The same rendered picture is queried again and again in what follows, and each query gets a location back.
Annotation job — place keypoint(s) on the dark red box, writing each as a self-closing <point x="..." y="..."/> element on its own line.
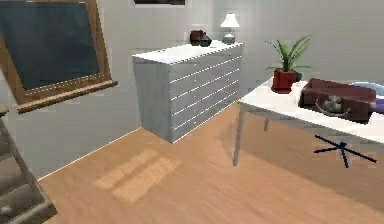
<point x="195" y="36"/>

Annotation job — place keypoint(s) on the white table lamp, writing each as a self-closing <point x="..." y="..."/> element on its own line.
<point x="229" y="26"/>

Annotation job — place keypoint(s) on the dark red suitcase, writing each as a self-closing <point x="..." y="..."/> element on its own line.
<point x="340" y="100"/>

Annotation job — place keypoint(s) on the small dark round object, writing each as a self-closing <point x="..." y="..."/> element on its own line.
<point x="298" y="76"/>

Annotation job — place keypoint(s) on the framed wall picture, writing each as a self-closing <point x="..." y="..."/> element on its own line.
<point x="159" y="1"/>

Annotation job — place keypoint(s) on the green house plant red pot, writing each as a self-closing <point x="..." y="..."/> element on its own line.
<point x="285" y="73"/>

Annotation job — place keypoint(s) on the wooden framed window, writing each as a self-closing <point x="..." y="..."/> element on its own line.
<point x="50" y="46"/>

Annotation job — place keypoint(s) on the grey shelf unit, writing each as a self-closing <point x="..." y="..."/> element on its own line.
<point x="16" y="180"/>

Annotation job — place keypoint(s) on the white table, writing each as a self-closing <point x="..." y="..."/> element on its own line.
<point x="276" y="103"/>

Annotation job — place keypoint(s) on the grey chest of drawers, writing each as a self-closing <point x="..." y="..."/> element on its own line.
<point x="200" y="86"/>

